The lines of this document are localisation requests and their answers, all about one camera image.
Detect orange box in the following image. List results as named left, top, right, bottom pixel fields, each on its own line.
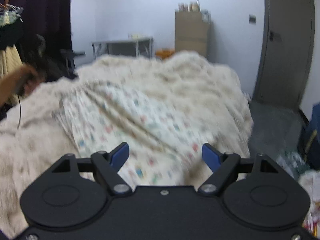
left=155, top=49, right=174, bottom=61

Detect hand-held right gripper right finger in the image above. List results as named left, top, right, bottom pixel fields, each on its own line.
left=199, top=143, right=279, bottom=195

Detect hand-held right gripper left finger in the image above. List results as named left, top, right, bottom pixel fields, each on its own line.
left=51, top=142, right=132, bottom=196

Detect plastic bag with yellow contents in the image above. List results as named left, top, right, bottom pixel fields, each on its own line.
left=297, top=171, right=320, bottom=233

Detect cartoon print cream pants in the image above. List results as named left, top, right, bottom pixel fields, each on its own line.
left=51, top=80, right=225, bottom=187

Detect blue bag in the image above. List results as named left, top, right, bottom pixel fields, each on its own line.
left=299, top=102, right=320, bottom=171

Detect yellow quilted garment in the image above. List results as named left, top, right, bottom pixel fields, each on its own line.
left=0, top=44, right=23, bottom=81

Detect grey folding table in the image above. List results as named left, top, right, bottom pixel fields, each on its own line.
left=91, top=37, right=154, bottom=61

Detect grey door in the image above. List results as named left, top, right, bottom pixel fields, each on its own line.
left=252, top=0, right=316, bottom=109

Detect beige two-door fridge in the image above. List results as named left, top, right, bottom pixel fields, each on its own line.
left=174, top=10, right=211, bottom=58

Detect black hanging garment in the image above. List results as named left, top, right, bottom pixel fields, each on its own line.
left=0, top=21, right=24, bottom=48

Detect black chair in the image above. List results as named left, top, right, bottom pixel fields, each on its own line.
left=60, top=49, right=86, bottom=79

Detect person's left forearm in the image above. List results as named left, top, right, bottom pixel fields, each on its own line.
left=0, top=65, right=39, bottom=107

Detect black curtain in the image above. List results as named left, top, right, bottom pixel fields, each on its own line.
left=22, top=0, right=73, bottom=80

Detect wooden coat rack with hangers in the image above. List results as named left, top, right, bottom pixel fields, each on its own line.
left=0, top=0, right=24, bottom=26

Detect fluffy cream blanket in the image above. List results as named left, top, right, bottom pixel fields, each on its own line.
left=0, top=50, right=254, bottom=240

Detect clear plastic bag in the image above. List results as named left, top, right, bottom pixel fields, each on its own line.
left=275, top=149, right=313, bottom=175

